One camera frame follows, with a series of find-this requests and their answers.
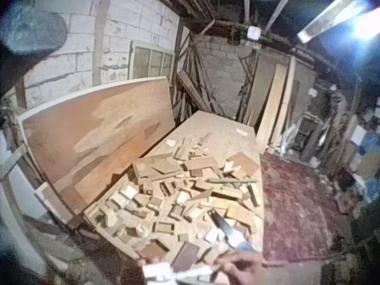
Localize person's right hand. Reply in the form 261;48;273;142
217;251;268;285

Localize white wood block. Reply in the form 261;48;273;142
141;262;173;282

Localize steel hand saw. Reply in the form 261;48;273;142
207;208;257;254

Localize round glass jar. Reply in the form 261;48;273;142
132;223;150;239

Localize pale wood strip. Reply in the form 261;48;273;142
171;264;222;281

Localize pile of wood offcuts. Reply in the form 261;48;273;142
88;132;264;268

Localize green wood stick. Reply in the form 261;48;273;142
207;177;258;184

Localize red patterned rug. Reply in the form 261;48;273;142
258;151;338;264

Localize grey leaning boards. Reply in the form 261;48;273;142
0;145;75;277

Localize large brown plywood panel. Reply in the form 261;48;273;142
17;76;176;214

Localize leaning wood planks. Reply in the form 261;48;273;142
237;55;300;154

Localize cluttered workshop shelf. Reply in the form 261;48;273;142
292;83;380;214

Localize heap of timber slats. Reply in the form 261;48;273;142
173;28;222;124

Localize white ceiling box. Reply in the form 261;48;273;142
246;25;262;42

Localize fluorescent tube light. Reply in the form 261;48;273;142
296;0;380;44

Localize wooden window frame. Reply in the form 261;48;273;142
128;40;176;80

